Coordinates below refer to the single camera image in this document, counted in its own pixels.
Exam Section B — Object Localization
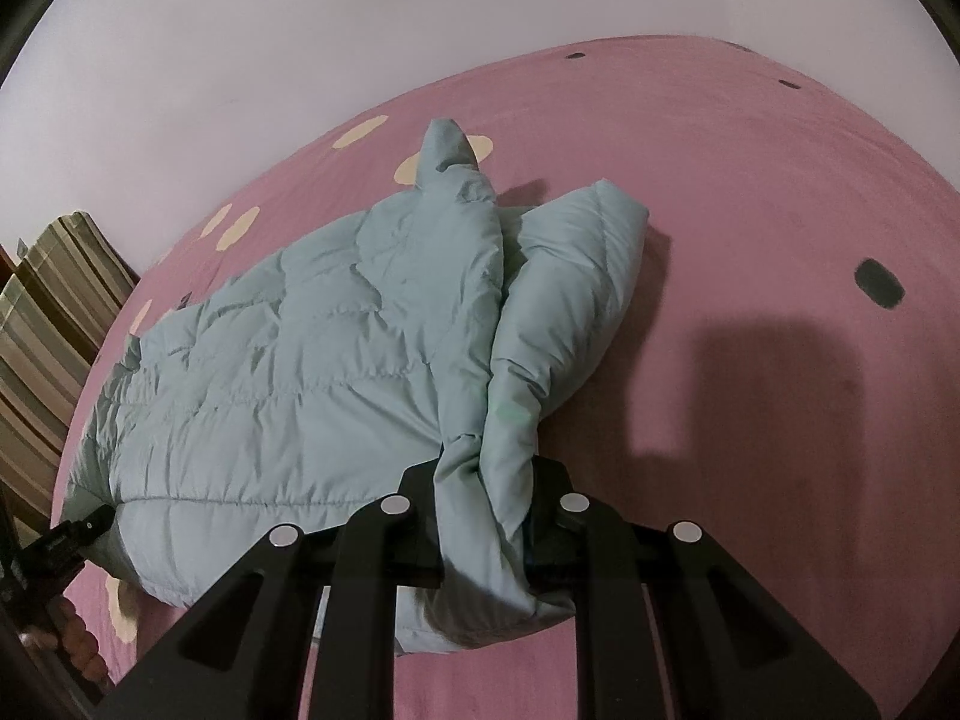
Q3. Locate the light blue puffer jacket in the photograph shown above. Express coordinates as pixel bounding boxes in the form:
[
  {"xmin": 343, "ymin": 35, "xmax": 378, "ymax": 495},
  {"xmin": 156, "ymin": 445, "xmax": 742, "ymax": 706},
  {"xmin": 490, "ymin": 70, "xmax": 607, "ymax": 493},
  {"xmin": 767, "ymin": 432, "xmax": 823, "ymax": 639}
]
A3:
[{"xmin": 62, "ymin": 119, "xmax": 647, "ymax": 653}]

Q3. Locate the person's left hand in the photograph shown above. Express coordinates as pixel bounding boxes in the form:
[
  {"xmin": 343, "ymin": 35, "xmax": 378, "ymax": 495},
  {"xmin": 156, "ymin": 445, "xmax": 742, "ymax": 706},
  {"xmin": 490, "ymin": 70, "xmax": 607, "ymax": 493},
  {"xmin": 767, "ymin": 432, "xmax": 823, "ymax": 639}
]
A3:
[{"xmin": 20, "ymin": 596, "xmax": 109, "ymax": 686}]

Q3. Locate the pink polka dot bedsheet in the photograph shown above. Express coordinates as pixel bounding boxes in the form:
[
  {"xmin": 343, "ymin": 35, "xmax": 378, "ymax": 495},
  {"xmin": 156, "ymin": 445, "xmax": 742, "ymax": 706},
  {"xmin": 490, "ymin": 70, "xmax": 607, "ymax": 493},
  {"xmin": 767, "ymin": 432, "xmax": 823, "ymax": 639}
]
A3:
[{"xmin": 80, "ymin": 36, "xmax": 958, "ymax": 718}]

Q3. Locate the striped headboard cushion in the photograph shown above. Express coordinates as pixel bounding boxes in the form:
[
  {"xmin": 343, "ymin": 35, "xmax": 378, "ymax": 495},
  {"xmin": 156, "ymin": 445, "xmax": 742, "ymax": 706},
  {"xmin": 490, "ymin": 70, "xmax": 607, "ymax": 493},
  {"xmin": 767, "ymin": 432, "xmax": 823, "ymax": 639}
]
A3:
[{"xmin": 2, "ymin": 211, "xmax": 139, "ymax": 532}]

